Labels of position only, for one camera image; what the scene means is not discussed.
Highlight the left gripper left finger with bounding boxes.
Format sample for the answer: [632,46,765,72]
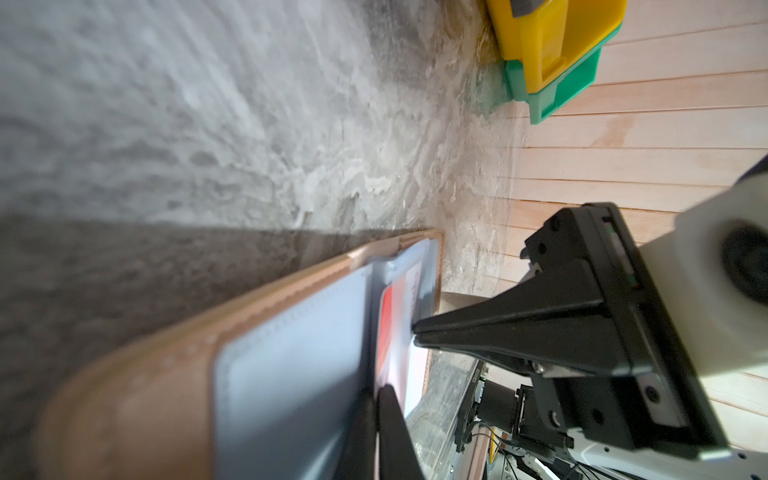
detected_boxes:
[333,391,378,480]

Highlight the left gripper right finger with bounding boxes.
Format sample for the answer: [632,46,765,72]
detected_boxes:
[377,385,425,480]

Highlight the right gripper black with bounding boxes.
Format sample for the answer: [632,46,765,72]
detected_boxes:
[413,203,728,459]

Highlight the white card red circles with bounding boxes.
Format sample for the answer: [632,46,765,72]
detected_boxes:
[376,262,426,417]

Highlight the tan leather card holder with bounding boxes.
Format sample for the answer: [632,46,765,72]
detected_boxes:
[35,229,444,479]

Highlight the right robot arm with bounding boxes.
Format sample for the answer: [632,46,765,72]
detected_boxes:
[414,203,767,479]

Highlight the green plastic bin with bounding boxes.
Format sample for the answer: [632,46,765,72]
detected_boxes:
[504,24,622,125]

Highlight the yellow plastic bin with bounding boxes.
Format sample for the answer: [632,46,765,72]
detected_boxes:
[487,0,627,94]

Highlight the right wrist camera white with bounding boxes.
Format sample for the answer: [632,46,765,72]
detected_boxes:
[640,173,767,377]

